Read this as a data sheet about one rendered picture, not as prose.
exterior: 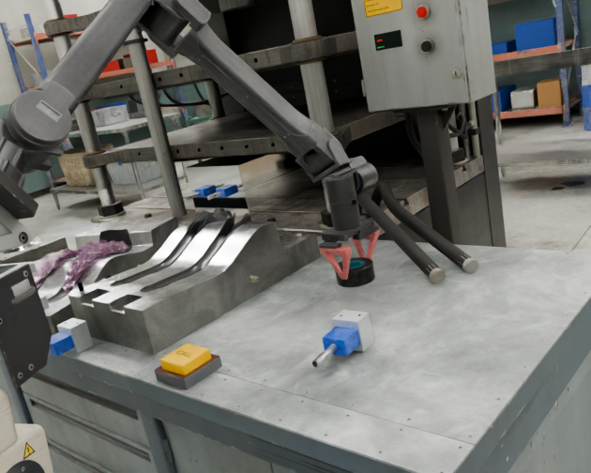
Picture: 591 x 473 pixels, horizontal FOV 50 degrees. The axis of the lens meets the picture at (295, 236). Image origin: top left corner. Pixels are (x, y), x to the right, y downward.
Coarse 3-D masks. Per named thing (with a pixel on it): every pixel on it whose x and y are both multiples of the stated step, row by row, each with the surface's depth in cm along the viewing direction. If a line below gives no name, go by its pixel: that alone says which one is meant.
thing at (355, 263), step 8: (352, 264) 132; (360, 264) 130; (368, 264) 129; (336, 272) 130; (352, 272) 127; (360, 272) 127; (368, 272) 128; (344, 280) 128; (352, 280) 128; (360, 280) 128; (368, 280) 128
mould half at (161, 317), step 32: (256, 224) 137; (160, 256) 144; (192, 256) 138; (224, 256) 132; (256, 256) 134; (288, 256) 142; (320, 256) 150; (96, 288) 131; (128, 288) 127; (160, 288) 123; (192, 288) 122; (224, 288) 128; (256, 288) 135; (96, 320) 126; (128, 320) 118; (160, 320) 116; (192, 320) 122
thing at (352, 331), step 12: (348, 312) 104; (360, 312) 103; (336, 324) 103; (348, 324) 101; (360, 324) 101; (324, 336) 100; (336, 336) 99; (348, 336) 99; (360, 336) 101; (372, 336) 104; (336, 348) 98; (348, 348) 98; (360, 348) 101; (312, 360) 95; (324, 360) 96
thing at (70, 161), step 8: (64, 152) 730; (72, 152) 720; (80, 152) 699; (64, 160) 726; (72, 160) 713; (80, 160) 703; (64, 168) 733; (72, 168) 717; (80, 168) 706; (72, 176) 725; (80, 176) 713; (88, 176) 701; (72, 184) 734; (80, 184) 721; (88, 184) 707
